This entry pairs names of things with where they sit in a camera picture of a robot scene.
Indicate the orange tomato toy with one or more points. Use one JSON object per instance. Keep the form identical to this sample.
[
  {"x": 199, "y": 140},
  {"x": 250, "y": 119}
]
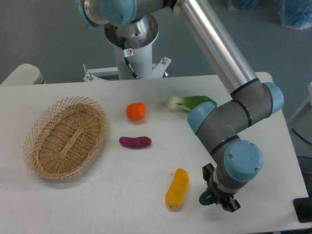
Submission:
[{"x": 136, "y": 111}]

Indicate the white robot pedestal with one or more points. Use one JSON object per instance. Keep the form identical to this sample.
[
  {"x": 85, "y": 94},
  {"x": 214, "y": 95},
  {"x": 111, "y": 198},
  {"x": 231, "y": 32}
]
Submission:
[{"x": 133, "y": 48}]

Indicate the blue plastic bag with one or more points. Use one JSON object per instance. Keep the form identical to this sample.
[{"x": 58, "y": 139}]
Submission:
[
  {"x": 243, "y": 4},
  {"x": 296, "y": 14}
]

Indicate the yellow mango toy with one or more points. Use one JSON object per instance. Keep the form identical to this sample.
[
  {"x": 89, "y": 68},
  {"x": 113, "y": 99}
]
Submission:
[{"x": 178, "y": 189}]

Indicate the green bok choy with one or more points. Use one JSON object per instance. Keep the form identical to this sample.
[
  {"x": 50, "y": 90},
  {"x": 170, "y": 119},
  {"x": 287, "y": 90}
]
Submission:
[{"x": 187, "y": 103}]

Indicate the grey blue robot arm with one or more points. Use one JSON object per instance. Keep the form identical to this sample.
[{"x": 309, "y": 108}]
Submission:
[{"x": 217, "y": 127}]

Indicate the purple sweet potato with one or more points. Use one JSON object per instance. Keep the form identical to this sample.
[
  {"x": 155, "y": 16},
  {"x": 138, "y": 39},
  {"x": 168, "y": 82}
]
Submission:
[{"x": 135, "y": 142}]

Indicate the white chair armrest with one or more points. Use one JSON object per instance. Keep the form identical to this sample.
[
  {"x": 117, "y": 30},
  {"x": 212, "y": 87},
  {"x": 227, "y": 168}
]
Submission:
[{"x": 25, "y": 74}]

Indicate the black device at edge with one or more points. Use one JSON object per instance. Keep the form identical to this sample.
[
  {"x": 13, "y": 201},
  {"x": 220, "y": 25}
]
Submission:
[{"x": 303, "y": 209}]

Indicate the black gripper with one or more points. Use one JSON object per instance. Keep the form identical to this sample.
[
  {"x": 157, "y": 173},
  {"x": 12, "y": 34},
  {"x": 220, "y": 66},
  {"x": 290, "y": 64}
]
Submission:
[{"x": 220, "y": 183}]

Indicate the woven wicker basket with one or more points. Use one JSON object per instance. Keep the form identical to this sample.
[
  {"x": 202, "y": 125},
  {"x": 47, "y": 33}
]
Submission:
[{"x": 66, "y": 138}]

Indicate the blue plastic bag left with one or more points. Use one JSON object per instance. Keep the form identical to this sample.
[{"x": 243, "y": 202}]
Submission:
[{"x": 243, "y": 4}]

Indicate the green cucumber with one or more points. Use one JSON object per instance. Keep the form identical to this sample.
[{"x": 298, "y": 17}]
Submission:
[{"x": 207, "y": 198}]

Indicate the white furniture at right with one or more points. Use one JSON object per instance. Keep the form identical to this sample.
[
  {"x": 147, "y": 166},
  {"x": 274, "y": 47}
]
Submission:
[{"x": 302, "y": 109}]

